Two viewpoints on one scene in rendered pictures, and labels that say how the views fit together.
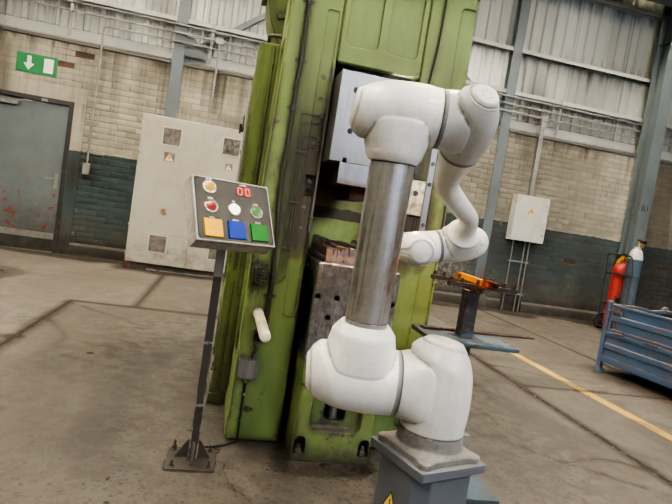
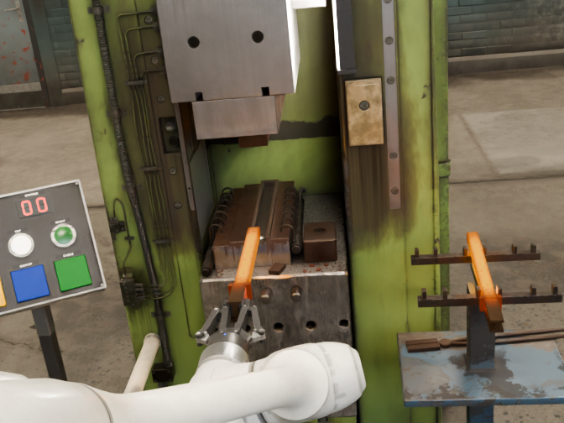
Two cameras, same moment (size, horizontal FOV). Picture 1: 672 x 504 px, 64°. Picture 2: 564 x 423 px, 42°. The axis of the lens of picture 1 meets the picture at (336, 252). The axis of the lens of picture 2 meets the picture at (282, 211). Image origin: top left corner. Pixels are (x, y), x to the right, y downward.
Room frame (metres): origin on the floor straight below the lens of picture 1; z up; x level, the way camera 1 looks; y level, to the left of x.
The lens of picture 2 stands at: (0.80, -0.66, 1.78)
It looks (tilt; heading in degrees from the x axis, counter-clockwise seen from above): 22 degrees down; 17
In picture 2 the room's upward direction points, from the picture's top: 6 degrees counter-clockwise
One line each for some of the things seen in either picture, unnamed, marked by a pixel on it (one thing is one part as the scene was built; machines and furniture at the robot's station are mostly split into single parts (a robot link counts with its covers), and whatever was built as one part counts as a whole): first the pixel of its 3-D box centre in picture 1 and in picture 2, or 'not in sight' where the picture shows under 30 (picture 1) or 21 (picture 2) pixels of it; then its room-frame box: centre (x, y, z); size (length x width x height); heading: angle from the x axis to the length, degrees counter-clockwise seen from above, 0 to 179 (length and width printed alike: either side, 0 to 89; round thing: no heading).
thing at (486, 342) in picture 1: (463, 337); (480, 364); (2.42, -0.63, 0.67); 0.40 x 0.30 x 0.02; 100
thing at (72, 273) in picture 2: (258, 233); (72, 273); (2.19, 0.32, 1.01); 0.07 x 0.05 x 0.07; 127
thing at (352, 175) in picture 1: (349, 177); (243, 96); (2.64, -0.01, 1.32); 0.42 x 0.20 x 0.10; 12
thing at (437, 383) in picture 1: (434, 382); not in sight; (1.27, -0.28, 0.77); 0.18 x 0.16 x 0.22; 93
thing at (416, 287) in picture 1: (407, 222); (384, 129); (2.86, -0.35, 1.15); 0.44 x 0.26 x 2.30; 12
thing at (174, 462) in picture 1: (191, 450); not in sight; (2.23, 0.48, 0.05); 0.22 x 0.22 x 0.09; 12
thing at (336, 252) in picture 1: (338, 250); (258, 220); (2.64, -0.01, 0.96); 0.42 x 0.20 x 0.09; 12
